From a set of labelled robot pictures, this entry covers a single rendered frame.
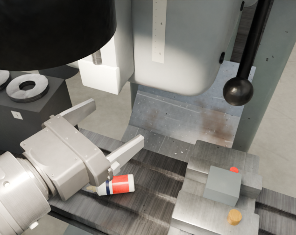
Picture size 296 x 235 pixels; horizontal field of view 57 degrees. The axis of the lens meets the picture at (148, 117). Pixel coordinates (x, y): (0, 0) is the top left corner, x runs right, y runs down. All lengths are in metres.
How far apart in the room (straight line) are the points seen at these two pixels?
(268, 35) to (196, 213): 0.46
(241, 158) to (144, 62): 0.44
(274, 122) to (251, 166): 1.64
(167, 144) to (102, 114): 1.39
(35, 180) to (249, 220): 0.37
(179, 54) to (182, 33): 0.02
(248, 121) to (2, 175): 0.75
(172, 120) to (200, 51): 0.59
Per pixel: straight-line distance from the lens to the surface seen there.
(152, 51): 0.27
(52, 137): 0.36
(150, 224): 0.65
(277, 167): 2.01
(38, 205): 0.33
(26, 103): 0.64
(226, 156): 0.66
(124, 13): 0.24
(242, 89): 0.28
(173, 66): 0.27
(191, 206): 0.53
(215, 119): 0.82
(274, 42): 0.76
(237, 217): 0.52
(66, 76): 2.56
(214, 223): 0.53
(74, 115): 0.41
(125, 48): 0.25
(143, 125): 0.85
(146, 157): 0.72
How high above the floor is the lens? 1.51
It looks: 46 degrees down
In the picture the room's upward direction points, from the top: straight up
